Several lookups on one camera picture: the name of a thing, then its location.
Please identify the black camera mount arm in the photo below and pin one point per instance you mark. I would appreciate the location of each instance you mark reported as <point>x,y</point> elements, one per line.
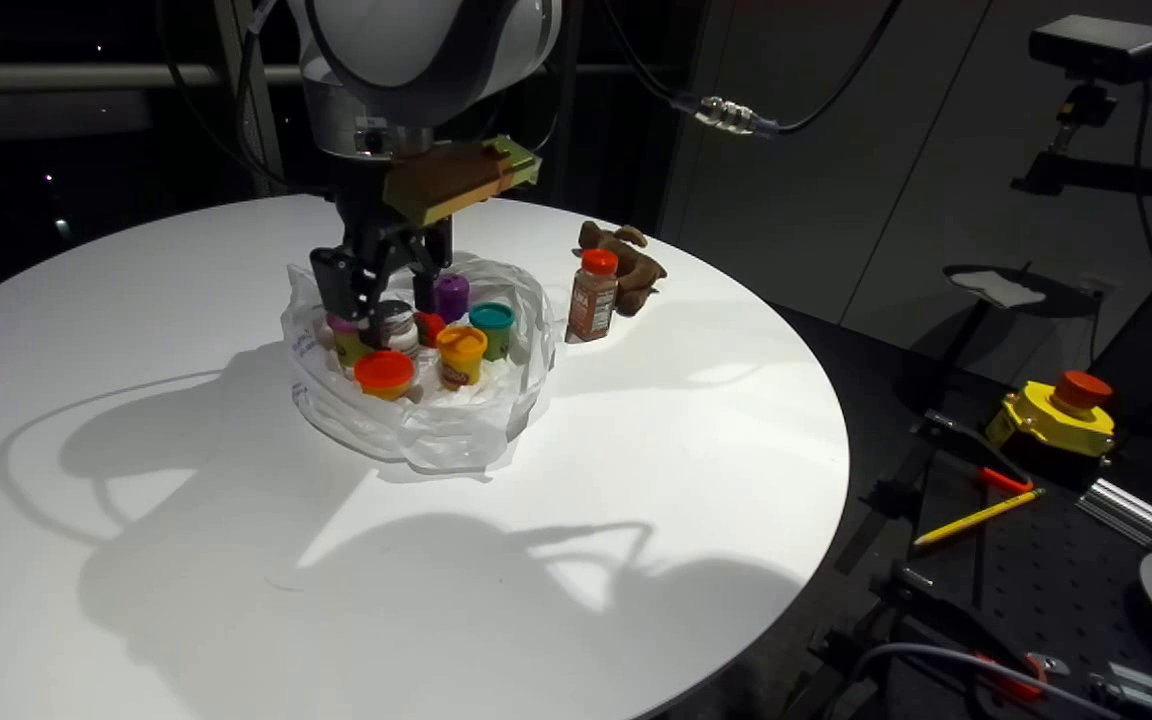
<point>1122,177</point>

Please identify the clear white plastic bag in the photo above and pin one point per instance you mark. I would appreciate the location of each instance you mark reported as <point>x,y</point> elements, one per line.
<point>428,426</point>

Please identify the grey exterior camera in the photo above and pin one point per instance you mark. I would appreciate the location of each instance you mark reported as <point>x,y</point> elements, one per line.
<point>1106,45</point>

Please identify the grey window frame post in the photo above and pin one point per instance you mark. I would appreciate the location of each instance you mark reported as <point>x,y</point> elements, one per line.
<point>242,101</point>

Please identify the aluminium profile rail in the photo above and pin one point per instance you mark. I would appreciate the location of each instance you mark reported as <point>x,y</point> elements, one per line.
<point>1138,508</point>

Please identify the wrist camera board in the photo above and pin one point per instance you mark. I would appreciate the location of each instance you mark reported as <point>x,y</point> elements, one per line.
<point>458,183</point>

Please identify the brown plush toy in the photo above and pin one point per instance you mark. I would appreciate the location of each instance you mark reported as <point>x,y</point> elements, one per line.
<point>636,275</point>

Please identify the yellow lid dough tub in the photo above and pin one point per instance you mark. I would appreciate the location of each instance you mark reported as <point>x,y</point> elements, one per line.
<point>460,351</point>

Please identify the grey horizontal window rail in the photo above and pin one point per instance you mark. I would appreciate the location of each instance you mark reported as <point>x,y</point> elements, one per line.
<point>80,76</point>

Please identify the teal lid dough tub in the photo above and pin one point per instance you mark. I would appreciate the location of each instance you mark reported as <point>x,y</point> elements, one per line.
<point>493,323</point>

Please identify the red capped spice bottle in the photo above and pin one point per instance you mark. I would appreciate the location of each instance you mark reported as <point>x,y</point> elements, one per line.
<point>593,303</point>

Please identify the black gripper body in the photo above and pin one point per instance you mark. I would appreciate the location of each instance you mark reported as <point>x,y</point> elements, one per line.
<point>362,215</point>

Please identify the yellow pencil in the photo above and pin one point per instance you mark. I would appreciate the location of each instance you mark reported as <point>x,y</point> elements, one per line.
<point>976,516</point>

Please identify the purple lid dough tub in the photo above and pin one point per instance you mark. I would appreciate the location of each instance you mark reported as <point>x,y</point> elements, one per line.
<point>454,294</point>

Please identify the yellow red emergency stop button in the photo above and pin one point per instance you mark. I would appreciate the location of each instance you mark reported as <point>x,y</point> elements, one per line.
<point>1055,419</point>

